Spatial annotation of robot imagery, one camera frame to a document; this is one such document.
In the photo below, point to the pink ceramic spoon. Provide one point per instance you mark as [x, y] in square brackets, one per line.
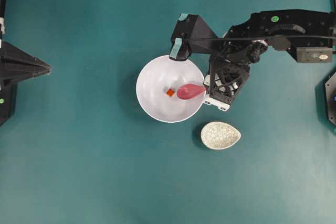
[189, 91]

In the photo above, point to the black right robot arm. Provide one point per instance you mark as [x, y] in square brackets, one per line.
[307, 36]

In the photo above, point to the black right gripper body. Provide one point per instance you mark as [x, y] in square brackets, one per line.
[223, 82]

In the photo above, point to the small red block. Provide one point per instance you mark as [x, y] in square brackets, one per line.
[170, 92]

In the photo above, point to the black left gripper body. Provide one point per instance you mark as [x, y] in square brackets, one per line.
[16, 66]

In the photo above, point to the speckled teardrop spoon rest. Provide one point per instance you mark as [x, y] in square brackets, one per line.
[219, 135]

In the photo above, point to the white round bowl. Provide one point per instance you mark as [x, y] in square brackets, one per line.
[161, 74]

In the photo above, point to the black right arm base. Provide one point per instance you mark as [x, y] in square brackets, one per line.
[329, 97]

